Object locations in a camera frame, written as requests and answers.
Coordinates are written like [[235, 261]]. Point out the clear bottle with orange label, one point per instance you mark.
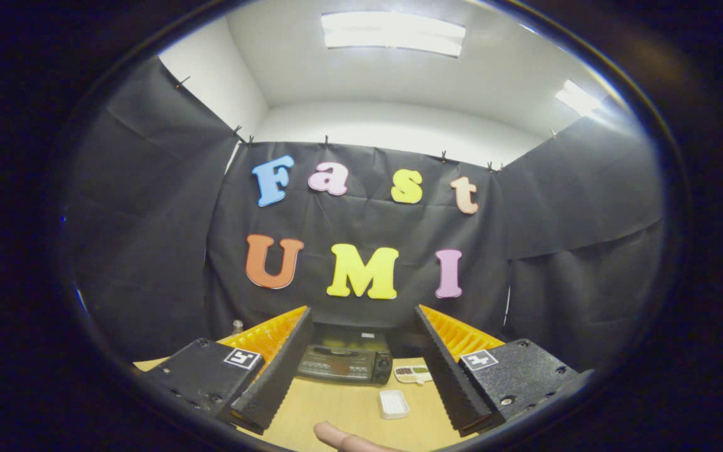
[[237, 326]]

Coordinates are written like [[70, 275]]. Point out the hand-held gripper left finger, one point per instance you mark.
[[283, 370]]

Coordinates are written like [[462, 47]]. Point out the white divided dish of beans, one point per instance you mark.
[[413, 375]]

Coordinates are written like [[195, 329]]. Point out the black toaster oven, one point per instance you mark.
[[342, 367]]

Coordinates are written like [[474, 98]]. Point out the large ceiling light panel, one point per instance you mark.
[[393, 32]]

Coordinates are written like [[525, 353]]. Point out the white rectangular tray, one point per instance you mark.
[[394, 405]]

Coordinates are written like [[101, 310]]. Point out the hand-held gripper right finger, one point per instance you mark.
[[448, 370]]

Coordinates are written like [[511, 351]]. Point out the small ceiling light panel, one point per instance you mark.
[[578, 97]]

